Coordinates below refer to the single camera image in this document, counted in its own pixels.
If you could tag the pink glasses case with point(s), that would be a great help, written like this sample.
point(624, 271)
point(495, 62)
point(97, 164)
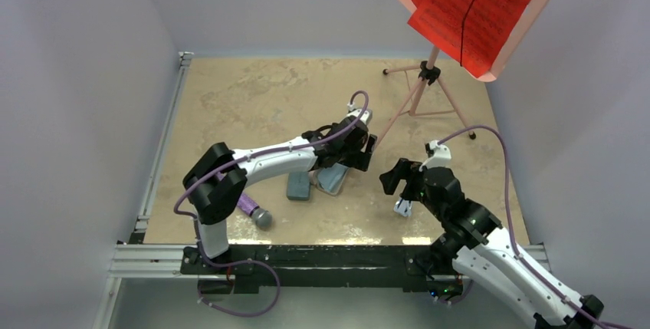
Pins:
point(318, 185)

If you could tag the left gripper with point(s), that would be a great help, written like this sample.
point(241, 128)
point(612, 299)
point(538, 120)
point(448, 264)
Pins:
point(359, 160)

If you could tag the teal glasses case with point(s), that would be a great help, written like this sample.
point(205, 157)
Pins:
point(298, 186)

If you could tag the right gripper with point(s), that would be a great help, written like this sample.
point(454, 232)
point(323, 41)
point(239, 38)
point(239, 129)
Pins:
point(402, 169)

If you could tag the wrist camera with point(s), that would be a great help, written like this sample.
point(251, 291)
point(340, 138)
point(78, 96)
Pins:
point(439, 155)
point(365, 116)

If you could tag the blue cleaning cloth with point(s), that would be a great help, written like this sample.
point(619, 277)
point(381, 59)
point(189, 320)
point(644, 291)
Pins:
point(330, 179)

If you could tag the aluminium frame rail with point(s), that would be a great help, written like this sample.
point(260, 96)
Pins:
point(348, 241)

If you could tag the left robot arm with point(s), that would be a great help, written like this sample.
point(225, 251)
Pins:
point(216, 182)

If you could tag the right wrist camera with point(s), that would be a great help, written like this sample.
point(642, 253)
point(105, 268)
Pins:
point(439, 155)

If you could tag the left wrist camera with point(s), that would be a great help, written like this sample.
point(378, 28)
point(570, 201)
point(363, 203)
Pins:
point(365, 116)

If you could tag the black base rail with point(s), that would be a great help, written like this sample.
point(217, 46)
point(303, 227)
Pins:
point(412, 268)

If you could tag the purple microphone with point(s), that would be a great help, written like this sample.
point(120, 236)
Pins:
point(261, 217)

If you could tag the white folded glasses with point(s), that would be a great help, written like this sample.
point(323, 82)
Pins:
point(403, 207)

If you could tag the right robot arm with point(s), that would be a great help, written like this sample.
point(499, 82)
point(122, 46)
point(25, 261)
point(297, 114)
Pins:
point(477, 245)

